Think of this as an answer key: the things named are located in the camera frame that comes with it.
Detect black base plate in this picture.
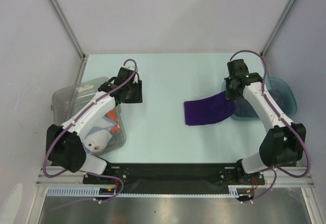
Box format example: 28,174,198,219
83,162,267,195

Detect orange towel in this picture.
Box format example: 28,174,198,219
106,109,120,135

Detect right aluminium frame post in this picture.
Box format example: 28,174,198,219
260,0,297,57

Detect white slotted cable duct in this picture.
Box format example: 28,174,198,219
46,186,239,198

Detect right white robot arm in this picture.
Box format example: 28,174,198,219
225,59,306,184

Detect left aluminium frame post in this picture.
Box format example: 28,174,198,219
38,0,86,60

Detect light blue paw towel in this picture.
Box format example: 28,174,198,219
83,117,120,155

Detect aluminium frame post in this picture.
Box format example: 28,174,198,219
260,0,297,57
38,0,86,60

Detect teal plastic tray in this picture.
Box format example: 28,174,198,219
231,77,297,121

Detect grey towel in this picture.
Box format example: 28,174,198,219
234,99,258,118

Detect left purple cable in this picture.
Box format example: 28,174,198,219
42,59,140,204

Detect clear plastic bin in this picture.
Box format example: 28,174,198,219
52,77,126,156

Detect aluminium front rail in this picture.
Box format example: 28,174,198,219
36,166,314,188

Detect purple towel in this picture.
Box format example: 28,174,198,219
183,91,236,126

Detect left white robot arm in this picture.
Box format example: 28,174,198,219
42,64,143,183

